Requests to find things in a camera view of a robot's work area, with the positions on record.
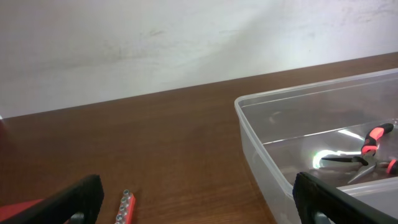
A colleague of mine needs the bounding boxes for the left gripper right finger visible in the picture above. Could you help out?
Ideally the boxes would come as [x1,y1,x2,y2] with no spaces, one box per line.
[292,172,397,224]

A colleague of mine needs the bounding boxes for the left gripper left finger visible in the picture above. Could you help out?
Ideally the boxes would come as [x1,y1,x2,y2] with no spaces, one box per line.
[1,175,104,224]

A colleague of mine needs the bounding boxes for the orange black long-nose pliers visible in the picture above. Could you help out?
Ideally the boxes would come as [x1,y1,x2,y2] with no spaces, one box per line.
[322,123,397,184]

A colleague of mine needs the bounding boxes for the orange screwdriver bit holder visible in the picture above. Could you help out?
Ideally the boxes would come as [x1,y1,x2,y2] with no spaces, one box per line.
[115,189,136,224]

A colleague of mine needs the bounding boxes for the clear plastic container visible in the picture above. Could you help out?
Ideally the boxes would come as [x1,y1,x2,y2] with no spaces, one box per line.
[234,69,397,223]

